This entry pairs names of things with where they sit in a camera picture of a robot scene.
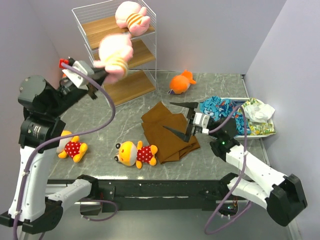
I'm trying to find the pink striped plush pig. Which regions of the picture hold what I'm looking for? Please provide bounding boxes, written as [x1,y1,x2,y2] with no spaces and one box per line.
[115,1,151,37]
[93,33,134,84]

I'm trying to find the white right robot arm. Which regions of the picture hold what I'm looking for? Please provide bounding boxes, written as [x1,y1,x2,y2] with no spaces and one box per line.
[169,102,308,227]

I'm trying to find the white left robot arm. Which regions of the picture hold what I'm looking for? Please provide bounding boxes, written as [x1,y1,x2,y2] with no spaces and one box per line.
[0,65,109,239]

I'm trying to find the brown folded cloth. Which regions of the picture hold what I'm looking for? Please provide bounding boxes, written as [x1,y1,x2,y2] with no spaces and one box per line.
[141,101,200,164]

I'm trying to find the blue patterned cloth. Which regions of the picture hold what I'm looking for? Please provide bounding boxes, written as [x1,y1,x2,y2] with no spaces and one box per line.
[199,96,252,136]

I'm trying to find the orange goldfish plush toy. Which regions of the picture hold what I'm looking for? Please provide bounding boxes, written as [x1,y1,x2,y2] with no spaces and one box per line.
[167,69,197,95]

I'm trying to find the yellow frog plush polka dress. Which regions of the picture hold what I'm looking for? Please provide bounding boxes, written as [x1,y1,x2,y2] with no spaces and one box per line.
[114,140,158,169]

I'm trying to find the floral yellow green cloth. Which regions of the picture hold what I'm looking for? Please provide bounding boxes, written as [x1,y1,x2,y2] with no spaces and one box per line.
[237,96,277,136]

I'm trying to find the white laundry tray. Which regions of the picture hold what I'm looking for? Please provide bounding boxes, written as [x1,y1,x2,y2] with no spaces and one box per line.
[219,96,276,140]

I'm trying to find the white crumpled cloth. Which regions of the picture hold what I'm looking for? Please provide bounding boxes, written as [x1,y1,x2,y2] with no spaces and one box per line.
[243,103,275,123]

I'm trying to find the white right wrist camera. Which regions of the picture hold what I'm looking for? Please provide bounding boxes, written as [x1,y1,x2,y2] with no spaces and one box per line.
[193,112,215,135]

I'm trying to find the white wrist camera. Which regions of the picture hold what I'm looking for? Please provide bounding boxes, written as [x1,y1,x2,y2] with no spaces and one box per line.
[193,112,215,135]
[59,57,95,88]

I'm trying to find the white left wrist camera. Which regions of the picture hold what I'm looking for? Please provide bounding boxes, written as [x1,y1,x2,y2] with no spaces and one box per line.
[59,57,95,88]

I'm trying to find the white wire wooden shelf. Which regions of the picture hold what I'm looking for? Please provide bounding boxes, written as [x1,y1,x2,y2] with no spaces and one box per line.
[72,0,157,106]

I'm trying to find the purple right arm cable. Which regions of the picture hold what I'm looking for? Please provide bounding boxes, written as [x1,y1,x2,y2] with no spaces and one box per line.
[203,104,252,235]

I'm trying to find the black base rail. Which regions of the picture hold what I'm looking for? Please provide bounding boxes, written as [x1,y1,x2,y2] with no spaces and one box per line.
[49,178,251,213]

